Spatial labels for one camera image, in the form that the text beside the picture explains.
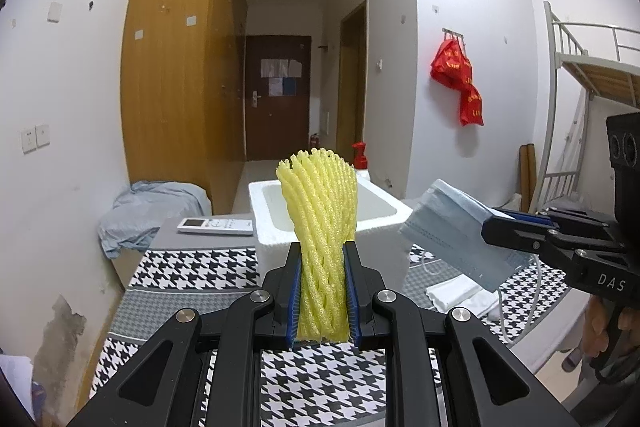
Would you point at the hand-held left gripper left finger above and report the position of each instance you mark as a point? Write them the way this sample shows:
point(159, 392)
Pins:
point(295, 302)

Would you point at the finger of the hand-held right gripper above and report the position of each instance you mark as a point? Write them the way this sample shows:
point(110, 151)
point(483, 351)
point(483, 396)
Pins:
point(530, 219)
point(510, 234)

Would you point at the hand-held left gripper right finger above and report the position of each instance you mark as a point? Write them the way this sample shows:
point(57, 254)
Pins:
point(352, 302)

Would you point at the white foam box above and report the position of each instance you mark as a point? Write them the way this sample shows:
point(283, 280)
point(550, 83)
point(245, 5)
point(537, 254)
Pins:
point(375, 252)

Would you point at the blue face mask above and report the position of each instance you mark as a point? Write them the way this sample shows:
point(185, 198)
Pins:
point(445, 232)

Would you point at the white towel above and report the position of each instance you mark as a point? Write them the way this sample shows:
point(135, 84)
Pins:
point(460, 294)

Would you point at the yellow foam net sleeve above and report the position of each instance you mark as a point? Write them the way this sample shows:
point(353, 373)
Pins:
point(320, 217)

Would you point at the person's right hand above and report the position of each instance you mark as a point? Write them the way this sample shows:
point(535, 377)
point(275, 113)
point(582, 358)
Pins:
point(595, 329)

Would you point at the wooden boards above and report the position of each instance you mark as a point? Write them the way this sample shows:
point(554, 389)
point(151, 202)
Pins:
point(527, 177)

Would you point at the houndstooth blanket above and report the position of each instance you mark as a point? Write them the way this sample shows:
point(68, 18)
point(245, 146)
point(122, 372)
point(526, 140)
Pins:
point(200, 267)

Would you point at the white remote control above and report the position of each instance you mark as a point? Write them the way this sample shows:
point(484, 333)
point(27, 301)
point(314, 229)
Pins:
point(215, 225)

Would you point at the red plastic bag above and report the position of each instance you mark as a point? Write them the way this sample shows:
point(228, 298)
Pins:
point(471, 107)
point(450, 64)

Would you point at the white pump bottle red cap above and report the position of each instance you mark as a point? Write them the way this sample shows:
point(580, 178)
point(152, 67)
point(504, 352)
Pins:
point(361, 162)

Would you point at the metal bunk bed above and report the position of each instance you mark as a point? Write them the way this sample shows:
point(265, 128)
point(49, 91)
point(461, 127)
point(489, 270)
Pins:
point(595, 77)

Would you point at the red fire extinguisher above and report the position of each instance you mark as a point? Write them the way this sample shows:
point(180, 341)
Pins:
point(314, 140)

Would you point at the grey-blue crumpled cloth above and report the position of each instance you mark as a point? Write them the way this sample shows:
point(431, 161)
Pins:
point(150, 207)

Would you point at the dark brown entrance door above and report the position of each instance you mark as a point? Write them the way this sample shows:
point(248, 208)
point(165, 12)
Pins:
point(275, 127)

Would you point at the wooden side door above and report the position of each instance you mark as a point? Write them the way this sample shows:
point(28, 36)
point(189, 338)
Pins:
point(350, 97)

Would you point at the paper notices on door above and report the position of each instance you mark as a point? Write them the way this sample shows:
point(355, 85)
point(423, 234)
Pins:
point(275, 69)

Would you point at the wooden wardrobe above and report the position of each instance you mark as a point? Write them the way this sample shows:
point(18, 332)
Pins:
point(170, 82)

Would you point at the wall hook rack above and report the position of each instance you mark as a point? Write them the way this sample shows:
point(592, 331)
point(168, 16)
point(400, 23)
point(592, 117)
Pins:
point(455, 32)

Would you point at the white wall switch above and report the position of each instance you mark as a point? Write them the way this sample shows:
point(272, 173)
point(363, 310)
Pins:
point(42, 136)

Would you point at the white wall socket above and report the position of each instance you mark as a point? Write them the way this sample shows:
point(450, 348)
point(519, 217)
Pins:
point(28, 140)

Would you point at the white blank wall plate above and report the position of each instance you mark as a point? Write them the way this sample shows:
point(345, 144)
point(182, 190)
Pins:
point(54, 12)

